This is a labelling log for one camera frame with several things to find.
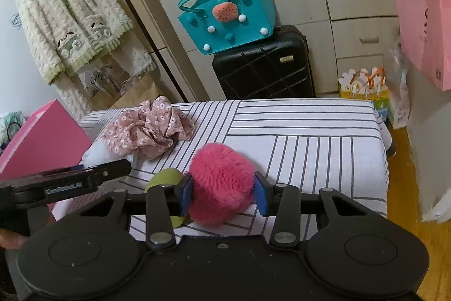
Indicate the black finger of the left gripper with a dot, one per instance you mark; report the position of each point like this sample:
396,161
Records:
111,170

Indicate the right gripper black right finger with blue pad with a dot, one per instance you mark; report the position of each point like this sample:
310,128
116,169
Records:
283,204

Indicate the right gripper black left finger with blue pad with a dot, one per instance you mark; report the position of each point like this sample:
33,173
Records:
162,202

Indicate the pink fluffy plush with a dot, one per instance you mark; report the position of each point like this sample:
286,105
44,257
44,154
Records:
223,183

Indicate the white fluffy plush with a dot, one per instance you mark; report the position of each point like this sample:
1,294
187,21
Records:
99,153

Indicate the green soft egg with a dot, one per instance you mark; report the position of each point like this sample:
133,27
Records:
178,188

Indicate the person's hand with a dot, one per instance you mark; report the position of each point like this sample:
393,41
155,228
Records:
11,240

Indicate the pink storage box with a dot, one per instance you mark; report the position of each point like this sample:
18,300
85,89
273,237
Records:
50,139

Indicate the pink floral cloth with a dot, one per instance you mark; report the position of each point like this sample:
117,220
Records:
150,130

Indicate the striped bed sheet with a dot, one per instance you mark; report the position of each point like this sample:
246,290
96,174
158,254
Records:
309,143

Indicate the black suitcase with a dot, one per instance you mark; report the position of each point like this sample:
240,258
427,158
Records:
277,67

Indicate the yellow gift bag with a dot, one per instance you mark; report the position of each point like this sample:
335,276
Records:
367,86

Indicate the cream fuzzy cardigan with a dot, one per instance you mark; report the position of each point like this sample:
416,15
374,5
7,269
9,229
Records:
65,36

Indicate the teal felt tote bag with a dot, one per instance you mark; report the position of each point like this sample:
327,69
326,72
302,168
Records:
218,25

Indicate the pink paper bag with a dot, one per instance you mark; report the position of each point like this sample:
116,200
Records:
425,37

